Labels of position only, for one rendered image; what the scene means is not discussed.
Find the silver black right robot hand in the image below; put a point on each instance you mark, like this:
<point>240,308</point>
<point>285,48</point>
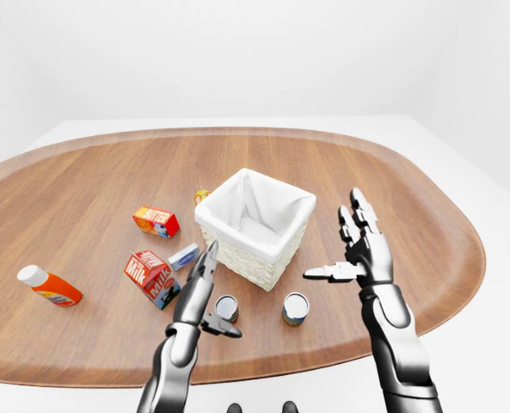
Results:
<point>371,254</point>

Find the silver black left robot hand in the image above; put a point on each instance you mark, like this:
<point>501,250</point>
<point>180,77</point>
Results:
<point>195,292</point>

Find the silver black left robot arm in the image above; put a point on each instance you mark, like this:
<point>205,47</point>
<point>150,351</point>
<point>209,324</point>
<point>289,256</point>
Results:
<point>173,365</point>

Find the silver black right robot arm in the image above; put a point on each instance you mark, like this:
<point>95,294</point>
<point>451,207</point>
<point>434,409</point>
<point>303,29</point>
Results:
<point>396,344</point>

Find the white lined wicker basket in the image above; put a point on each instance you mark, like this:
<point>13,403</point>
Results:
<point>254,228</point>

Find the tin with red green label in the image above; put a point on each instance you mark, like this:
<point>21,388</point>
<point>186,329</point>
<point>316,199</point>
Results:
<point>228,307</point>

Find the small blue white box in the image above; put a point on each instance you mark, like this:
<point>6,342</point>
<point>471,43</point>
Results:
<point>184,257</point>

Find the red milk carton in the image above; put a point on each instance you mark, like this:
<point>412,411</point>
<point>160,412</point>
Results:
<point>151,277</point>

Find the red butter box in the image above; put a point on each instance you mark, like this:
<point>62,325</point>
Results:
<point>155,221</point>

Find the tin with blue yellow label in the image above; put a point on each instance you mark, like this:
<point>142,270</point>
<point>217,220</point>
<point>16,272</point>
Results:
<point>295,309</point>

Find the small orange juice carton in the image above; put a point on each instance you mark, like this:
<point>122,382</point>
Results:
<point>200,196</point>

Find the small dark rounded shape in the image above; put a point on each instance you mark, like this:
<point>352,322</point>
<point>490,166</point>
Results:
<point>290,407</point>
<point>234,408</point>

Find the orange bottle with white cap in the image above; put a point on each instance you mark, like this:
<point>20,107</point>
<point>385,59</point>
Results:
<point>50,286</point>

